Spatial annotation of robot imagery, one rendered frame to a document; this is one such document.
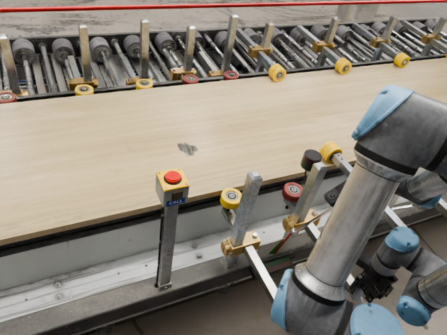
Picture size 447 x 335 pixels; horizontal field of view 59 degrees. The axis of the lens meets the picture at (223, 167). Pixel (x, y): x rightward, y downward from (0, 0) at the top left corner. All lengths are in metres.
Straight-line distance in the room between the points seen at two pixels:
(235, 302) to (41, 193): 1.23
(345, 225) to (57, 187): 1.02
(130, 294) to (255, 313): 0.98
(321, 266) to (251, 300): 1.49
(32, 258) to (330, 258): 1.02
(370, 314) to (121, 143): 1.13
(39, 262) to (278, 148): 1.02
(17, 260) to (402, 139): 1.21
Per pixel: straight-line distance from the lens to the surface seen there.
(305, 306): 0.83
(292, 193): 1.53
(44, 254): 1.48
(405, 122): 0.72
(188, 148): 1.59
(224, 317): 2.21
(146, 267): 1.58
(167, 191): 1.01
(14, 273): 1.54
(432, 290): 1.06
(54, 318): 1.43
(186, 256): 1.62
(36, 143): 1.66
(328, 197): 1.27
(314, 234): 1.49
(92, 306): 1.43
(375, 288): 1.32
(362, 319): 0.86
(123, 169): 1.52
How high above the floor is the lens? 1.96
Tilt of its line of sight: 42 degrees down
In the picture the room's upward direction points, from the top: 12 degrees clockwise
